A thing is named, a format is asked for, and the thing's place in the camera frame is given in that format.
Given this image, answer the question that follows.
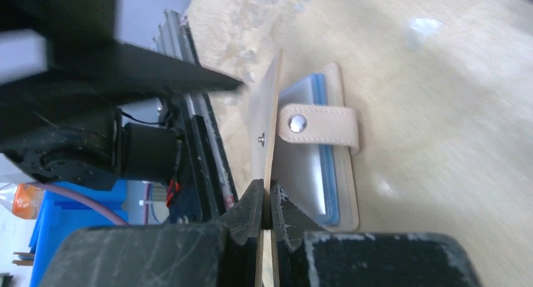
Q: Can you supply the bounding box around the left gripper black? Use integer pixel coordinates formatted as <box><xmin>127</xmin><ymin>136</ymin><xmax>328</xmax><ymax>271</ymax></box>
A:
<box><xmin>1</xmin><ymin>0</ymin><xmax>242</xmax><ymax>121</ymax></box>

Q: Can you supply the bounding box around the blue bin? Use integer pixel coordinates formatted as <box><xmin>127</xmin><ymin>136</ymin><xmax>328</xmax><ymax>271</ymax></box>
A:
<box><xmin>29</xmin><ymin>180</ymin><xmax>128</xmax><ymax>287</ymax></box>

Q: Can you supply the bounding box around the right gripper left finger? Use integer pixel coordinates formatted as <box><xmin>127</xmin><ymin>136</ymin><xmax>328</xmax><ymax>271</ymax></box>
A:
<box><xmin>40</xmin><ymin>180</ymin><xmax>265</xmax><ymax>286</ymax></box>

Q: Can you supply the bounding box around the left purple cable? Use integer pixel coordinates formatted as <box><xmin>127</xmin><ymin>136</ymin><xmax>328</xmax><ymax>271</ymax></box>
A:
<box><xmin>25</xmin><ymin>181</ymin><xmax>130</xmax><ymax>227</ymax></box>

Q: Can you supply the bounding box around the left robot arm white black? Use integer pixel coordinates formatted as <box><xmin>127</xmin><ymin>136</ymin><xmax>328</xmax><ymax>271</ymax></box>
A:
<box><xmin>1</xmin><ymin>0</ymin><xmax>241</xmax><ymax>190</ymax></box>

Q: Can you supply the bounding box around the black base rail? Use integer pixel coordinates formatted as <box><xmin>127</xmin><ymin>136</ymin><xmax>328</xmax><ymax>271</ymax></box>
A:
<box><xmin>161</xmin><ymin>92</ymin><xmax>236</xmax><ymax>224</ymax></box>

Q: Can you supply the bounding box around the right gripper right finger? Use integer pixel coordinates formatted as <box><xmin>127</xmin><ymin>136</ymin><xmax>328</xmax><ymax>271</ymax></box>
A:
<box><xmin>270</xmin><ymin>182</ymin><xmax>481</xmax><ymax>286</ymax></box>

